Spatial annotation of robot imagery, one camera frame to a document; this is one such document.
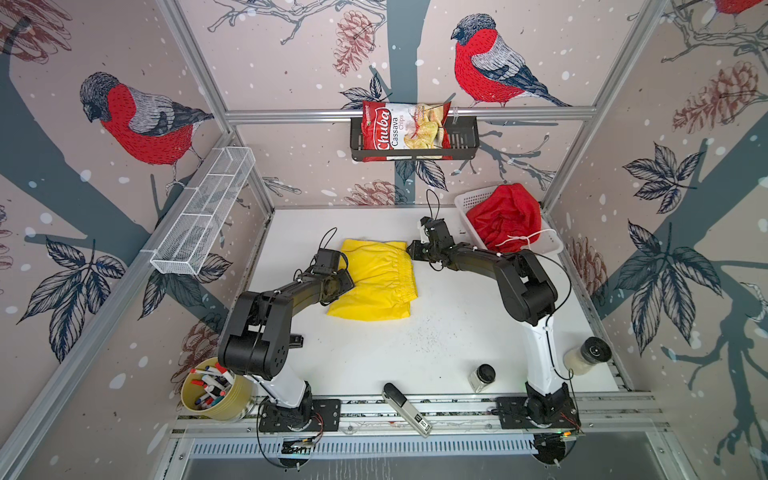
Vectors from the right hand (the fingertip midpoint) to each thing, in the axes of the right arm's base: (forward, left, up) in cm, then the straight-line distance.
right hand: (405, 253), depth 103 cm
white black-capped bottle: (-34, -48, +6) cm, 59 cm away
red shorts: (+16, -39, +1) cm, 42 cm away
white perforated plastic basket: (+4, -50, +3) cm, 50 cm away
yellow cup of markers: (-48, +44, +9) cm, 65 cm away
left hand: (-13, +19, 0) cm, 23 cm away
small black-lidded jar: (-41, -19, +5) cm, 46 cm away
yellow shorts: (-13, +6, +1) cm, 14 cm away
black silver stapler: (-46, +1, +1) cm, 46 cm away
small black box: (-32, +30, 0) cm, 45 cm away
